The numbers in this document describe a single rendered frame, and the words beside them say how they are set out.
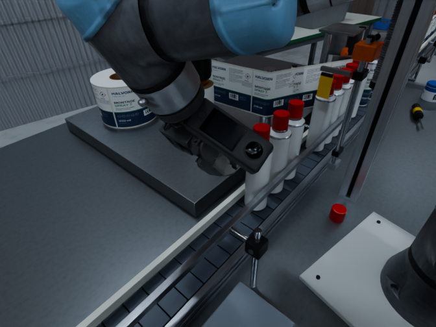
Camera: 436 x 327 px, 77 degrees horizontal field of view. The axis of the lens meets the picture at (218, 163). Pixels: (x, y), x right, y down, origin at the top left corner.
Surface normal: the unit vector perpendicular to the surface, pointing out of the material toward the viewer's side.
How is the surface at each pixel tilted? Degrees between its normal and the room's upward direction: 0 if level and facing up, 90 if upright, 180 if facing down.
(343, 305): 0
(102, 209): 0
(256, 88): 90
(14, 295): 0
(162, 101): 112
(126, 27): 88
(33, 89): 90
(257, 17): 102
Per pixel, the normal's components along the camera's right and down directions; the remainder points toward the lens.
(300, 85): 0.35, 0.56
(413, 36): -0.66, 0.47
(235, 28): -0.22, 0.82
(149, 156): -0.02, -0.79
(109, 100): -0.18, 0.60
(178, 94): 0.53, 0.62
